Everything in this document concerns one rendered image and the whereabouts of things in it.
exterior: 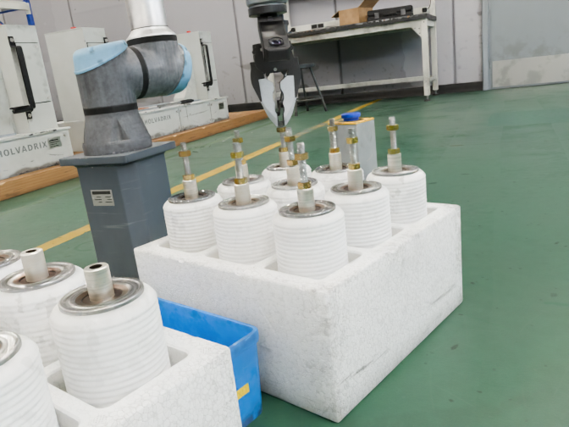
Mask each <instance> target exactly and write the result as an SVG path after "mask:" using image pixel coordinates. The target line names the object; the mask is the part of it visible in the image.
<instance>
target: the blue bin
mask: <svg viewBox="0 0 569 427"><path fill-rule="evenodd" d="M157 299H158V305H159V309H160V314H161V318H162V321H163V326H164V327H167V328H170V329H172V330H177V331H180V332H183V333H186V334H188V335H190V336H194V337H199V338H202V339H204V340H207V341H212V342H215V343H218V344H220V345H223V346H227V347H228V348H229V349H230V356H231V361H232V366H233V372H234V377H235V388H236V393H237V398H238V404H239V410H240V420H241V425H242V427H246V426H247V425H248V424H249V423H251V422H252V421H253V420H254V419H256V418H257V417H258V416H259V415H260V414H261V413H262V395H261V385H260V375H259V366H258V355H257V342H258V340H259V334H258V329H257V327H256V326H254V325H251V324H246V323H243V322H240V321H237V320H234V319H229V318H226V317H223V316H220V315H217V314H214V313H209V312H206V311H202V310H200V309H197V308H192V307H188V306H186V305H183V304H179V303H177V302H171V301H169V300H165V299H162V298H159V297H158V298H157Z"/></svg>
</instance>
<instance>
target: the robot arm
mask: <svg viewBox="0 0 569 427"><path fill-rule="evenodd" d="M287 2H288V0H246V6H247V7H248V8H249V9H248V16H249V18H257V28H258V34H259V38H260V42H261V43H258V44H254V45H252V52H251V53H253V60H254V62H250V66H251V84H252V86H253V88H254V90H255V92H256V94H257V96H258V98H259V100H260V102H261V104H262V106H263V108H264V110H265V112H266V114H267V116H268V117H269V118H270V120H271V121H272V122H273V123H274V124H275V125H276V126H279V119H278V115H277V114H276V111H275V102H274V100H273V92H274V84H273V82H272V81H270V80H267V79H266V77H269V75H270V74H271V73H278V72H280V73H281V74H282V75H285V73H286V72H287V74H286V75H285V78H284V79H282V80H281V81H280V82H279V88H280V90H281V91H282V92H283V101H282V104H283V107H284V112H283V122H284V125H287V123H288V122H289V120H290V117H291V115H292V113H293V109H294V106H295V103H296V97H297V93H298V90H299V86H300V83H301V69H300V65H299V63H298V57H294V55H293V52H292V49H293V48H294V47H293V46H291V43H290V41H289V37H288V35H287V31H286V29H285V23H284V20H283V17H282V16H278V15H280V14H286V13H287V5H286V4H285V3H287ZM125 5H126V9H127V14H128V18H129V22H130V30H131V33H130V35H129V37H128V38H127V39H126V42H125V41H124V40H121V41H116V42H109V43H104V44H101V45H96V46H92V47H86V48H81V49H79V50H76V51H75V52H74V54H73V62H74V67H75V71H74V73H75V76H76V80H77V84H78V88H79V92H80V100H81V104H82V108H83V112H84V116H85V129H84V143H82V148H83V152H84V155H85V156H102V155H110V154H117V153H127V152H132V151H136V150H140V149H143V148H147V147H151V146H152V137H151V135H150V134H149V132H148V130H147V128H146V126H145V124H144V122H143V120H142V118H141V116H140V114H139V110H138V106H137V101H136V99H142V98H149V97H161V96H164V97H166V96H170V95H171V94H175V93H179V92H182V91H183V90H184V89H185V88H186V87H187V86H188V82H189V81H190V79H191V73H192V62H191V56H190V53H189V51H187V48H186V47H185V46H183V45H181V44H180V43H178V41H177V36H176V34H175V33H174V32H173V31H172V30H170V29H169V27H168V21H167V16H166V12H165V7H164V2H163V0H125ZM126 43H127V44H126ZM264 74H266V77H264Z"/></svg>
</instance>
